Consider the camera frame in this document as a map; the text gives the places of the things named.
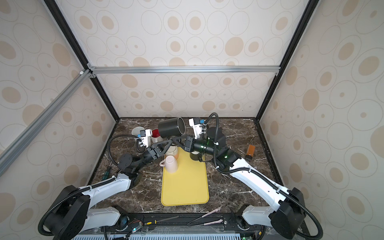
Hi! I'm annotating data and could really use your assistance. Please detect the white speckled mug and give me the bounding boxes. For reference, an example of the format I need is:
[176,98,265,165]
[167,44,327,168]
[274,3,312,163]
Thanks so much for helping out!
[132,126,145,137]

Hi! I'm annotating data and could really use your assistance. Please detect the pink handled tweezers upper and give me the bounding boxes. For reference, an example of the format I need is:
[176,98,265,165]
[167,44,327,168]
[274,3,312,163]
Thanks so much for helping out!
[187,208,221,227]

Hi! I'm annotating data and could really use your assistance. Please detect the horizontal aluminium rail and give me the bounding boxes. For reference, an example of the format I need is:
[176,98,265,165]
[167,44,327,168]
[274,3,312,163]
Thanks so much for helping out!
[91,66,280,74]

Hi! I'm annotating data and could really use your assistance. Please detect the left slanted aluminium rail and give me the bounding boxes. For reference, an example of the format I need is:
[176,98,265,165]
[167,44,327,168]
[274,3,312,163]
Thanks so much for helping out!
[1,69,91,175]

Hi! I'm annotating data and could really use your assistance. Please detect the black mug white base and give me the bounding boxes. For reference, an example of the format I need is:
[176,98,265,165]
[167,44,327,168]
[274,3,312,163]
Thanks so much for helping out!
[190,152,203,162]

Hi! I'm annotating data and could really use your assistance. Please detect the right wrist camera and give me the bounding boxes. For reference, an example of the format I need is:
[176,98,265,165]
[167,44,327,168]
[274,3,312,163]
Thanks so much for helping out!
[189,117,205,140]

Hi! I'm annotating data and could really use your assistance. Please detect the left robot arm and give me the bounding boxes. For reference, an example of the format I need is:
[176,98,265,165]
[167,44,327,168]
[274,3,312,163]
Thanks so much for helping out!
[37,140,173,240]

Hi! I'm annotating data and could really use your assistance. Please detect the yellow handled screwdriver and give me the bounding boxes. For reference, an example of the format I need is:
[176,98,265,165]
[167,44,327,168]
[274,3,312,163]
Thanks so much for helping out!
[145,216,179,226]

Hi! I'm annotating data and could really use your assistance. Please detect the cream and peach mug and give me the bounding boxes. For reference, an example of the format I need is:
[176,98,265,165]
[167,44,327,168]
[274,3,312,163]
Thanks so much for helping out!
[165,145,179,160]

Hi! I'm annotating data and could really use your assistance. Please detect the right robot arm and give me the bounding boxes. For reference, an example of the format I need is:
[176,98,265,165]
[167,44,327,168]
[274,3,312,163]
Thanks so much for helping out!
[159,113,324,240]

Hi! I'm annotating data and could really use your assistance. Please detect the yellow plastic tray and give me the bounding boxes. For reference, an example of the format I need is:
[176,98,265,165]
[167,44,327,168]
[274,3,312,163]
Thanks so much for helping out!
[161,147,210,207]

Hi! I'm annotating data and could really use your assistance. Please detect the orange small bottle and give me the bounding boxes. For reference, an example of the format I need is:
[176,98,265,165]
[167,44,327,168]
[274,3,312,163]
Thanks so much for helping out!
[245,145,256,161]

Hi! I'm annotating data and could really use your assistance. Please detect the pink mug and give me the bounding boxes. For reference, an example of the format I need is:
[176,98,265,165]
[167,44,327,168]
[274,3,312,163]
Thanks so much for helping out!
[159,156,179,174]

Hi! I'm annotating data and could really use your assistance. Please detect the white mug red inside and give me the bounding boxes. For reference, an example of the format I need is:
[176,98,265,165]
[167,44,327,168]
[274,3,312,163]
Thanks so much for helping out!
[151,129,164,144]

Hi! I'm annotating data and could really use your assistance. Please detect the black base frame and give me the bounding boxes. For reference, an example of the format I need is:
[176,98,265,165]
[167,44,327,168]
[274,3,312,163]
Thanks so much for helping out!
[70,212,301,240]

